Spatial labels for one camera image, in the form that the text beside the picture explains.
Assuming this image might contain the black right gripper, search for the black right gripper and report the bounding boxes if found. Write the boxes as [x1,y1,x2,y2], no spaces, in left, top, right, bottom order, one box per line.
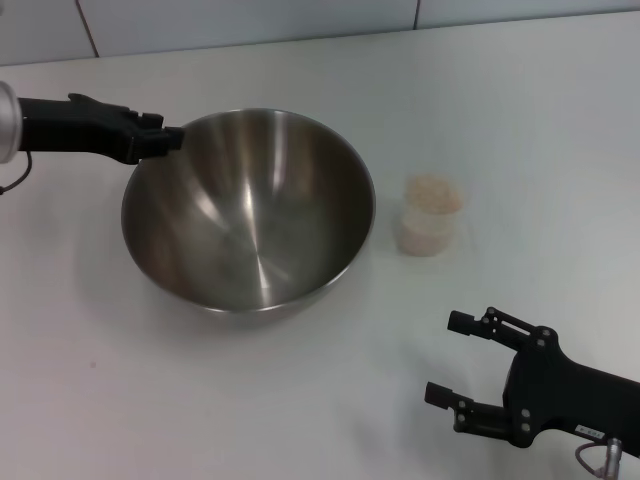
[424,306,640,449]

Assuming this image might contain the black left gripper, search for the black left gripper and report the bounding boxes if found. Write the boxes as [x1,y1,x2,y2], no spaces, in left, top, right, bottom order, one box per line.
[18,92,185,164]

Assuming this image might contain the stainless steel mixing bowl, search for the stainless steel mixing bowl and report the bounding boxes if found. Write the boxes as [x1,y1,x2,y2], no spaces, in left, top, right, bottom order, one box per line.
[121,107,377,329]

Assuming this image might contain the clear plastic cup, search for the clear plastic cup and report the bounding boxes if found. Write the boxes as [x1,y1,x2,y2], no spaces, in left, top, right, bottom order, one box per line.
[396,172,463,259]

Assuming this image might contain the white rice grains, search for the white rice grains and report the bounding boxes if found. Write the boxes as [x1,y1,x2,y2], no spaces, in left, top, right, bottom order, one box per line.
[398,174,462,257]

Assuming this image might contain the left wrist cable with plug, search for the left wrist cable with plug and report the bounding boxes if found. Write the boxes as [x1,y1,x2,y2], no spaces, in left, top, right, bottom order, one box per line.
[0,148,33,197]

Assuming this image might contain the wrist cable with plug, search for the wrist cable with plug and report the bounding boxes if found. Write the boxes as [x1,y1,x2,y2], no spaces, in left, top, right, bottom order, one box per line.
[0,148,33,197]
[573,435,624,480]

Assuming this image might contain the right wrist cable with plug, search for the right wrist cable with plug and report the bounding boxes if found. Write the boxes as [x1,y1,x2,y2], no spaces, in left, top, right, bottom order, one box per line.
[573,435,624,480]

